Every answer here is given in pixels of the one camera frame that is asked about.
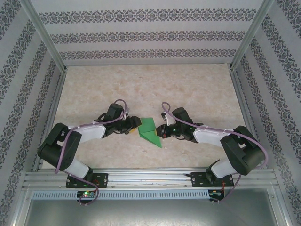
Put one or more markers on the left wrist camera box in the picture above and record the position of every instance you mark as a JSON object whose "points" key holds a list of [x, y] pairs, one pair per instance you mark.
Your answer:
{"points": [[127, 115]]}

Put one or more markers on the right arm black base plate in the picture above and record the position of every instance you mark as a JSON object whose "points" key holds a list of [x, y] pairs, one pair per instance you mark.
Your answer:
{"points": [[197, 180]]}

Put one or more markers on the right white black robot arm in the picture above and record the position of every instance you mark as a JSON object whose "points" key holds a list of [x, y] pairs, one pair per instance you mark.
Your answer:
{"points": [[244, 155]]}

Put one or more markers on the grey metal panel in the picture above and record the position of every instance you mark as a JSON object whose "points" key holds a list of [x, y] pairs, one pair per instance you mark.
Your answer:
{"points": [[150, 212]]}

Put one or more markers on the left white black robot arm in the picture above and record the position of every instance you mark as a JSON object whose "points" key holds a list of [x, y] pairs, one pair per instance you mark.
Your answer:
{"points": [[53, 146]]}

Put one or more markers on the long aluminium mounting rail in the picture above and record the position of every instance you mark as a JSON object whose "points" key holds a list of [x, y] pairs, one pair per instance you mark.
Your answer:
{"points": [[150, 176]]}

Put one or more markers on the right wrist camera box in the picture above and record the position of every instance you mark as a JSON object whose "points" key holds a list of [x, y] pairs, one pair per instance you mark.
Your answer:
{"points": [[168, 118]]}

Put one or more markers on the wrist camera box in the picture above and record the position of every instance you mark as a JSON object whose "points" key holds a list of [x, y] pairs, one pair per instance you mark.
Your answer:
{"points": [[168, 118], [127, 115]]}

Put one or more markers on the aluminium frame post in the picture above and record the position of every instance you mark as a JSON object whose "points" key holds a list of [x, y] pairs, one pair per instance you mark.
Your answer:
{"points": [[250, 35], [46, 35]]}

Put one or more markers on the green paper sheet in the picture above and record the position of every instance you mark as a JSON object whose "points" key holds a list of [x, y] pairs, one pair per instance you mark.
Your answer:
{"points": [[147, 127]]}

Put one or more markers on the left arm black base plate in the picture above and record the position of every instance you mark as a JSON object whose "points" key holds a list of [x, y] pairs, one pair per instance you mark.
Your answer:
{"points": [[103, 180]]}

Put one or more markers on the aluminium side rail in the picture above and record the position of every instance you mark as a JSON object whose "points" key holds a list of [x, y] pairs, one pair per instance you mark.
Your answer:
{"points": [[57, 94], [240, 94]]}

